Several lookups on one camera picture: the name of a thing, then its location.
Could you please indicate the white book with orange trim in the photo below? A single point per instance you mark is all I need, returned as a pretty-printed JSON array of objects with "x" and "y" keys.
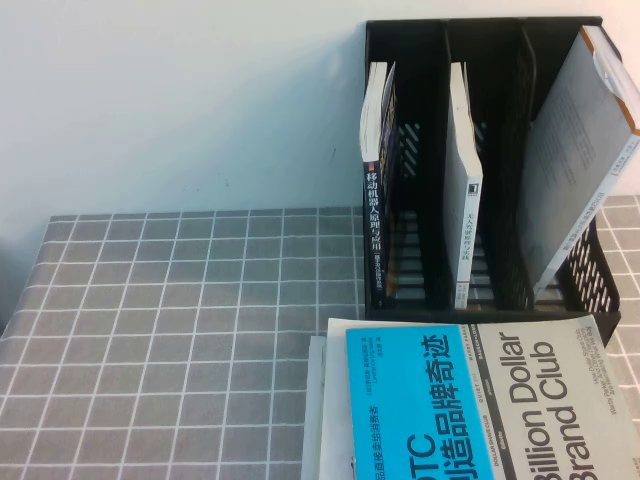
[{"x": 575, "y": 150}]

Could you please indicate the dark spine robotics book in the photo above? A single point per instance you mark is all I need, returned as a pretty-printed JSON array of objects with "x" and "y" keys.
[{"x": 372, "y": 225}]

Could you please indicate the white book with blue print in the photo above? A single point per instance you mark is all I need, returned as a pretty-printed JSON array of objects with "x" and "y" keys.
[{"x": 312, "y": 400}]

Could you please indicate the thin white paperback book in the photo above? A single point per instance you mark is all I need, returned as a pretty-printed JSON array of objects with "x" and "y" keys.
[{"x": 462, "y": 150}]

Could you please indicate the blue grey Billion Dollar book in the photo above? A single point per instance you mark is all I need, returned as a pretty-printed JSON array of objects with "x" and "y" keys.
[{"x": 450, "y": 400}]

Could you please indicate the grey checked tablecloth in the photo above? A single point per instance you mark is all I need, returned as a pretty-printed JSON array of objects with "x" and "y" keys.
[{"x": 175, "y": 325}]

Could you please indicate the black plastic book stand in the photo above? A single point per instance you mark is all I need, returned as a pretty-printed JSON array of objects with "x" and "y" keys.
[{"x": 430, "y": 150}]

